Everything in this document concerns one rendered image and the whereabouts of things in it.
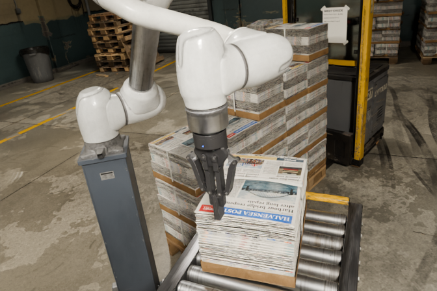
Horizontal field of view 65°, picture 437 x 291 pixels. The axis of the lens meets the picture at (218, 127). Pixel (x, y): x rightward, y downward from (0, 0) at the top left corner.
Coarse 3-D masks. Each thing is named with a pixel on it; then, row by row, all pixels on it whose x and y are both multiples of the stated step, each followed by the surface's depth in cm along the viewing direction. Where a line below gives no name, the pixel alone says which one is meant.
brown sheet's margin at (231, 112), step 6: (282, 102) 223; (228, 108) 221; (270, 108) 213; (276, 108) 219; (234, 114) 219; (240, 114) 216; (246, 114) 212; (252, 114) 209; (258, 114) 206; (264, 114) 210; (270, 114) 215; (258, 120) 207
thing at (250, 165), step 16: (240, 160) 122; (256, 160) 121; (272, 160) 120; (288, 160) 119; (304, 160) 119; (256, 176) 112; (272, 176) 111; (288, 176) 110; (304, 176) 112; (304, 192) 117; (304, 208) 123
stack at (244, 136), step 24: (240, 120) 213; (264, 120) 212; (288, 120) 234; (168, 144) 191; (192, 144) 188; (240, 144) 200; (264, 144) 217; (288, 144) 240; (168, 168) 189; (168, 192) 199; (168, 216) 211; (192, 216) 189; (168, 240) 221
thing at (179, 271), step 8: (192, 240) 121; (192, 248) 117; (184, 256) 114; (192, 256) 114; (176, 264) 111; (184, 264) 110; (176, 272) 108; (184, 272) 107; (168, 280) 105; (176, 280) 105; (160, 288) 103; (168, 288) 102; (176, 288) 103
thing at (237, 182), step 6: (234, 180) 112; (240, 180) 111; (246, 180) 111; (252, 180) 111; (258, 180) 110; (282, 180) 108; (288, 180) 108; (294, 180) 108; (246, 186) 108; (252, 186) 107; (258, 186) 107; (264, 186) 106; (270, 186) 106; (276, 186) 106; (282, 186) 105; (288, 186) 105; (294, 186) 105; (300, 192) 103; (300, 216) 112; (300, 222) 113; (300, 228) 112; (300, 234) 112
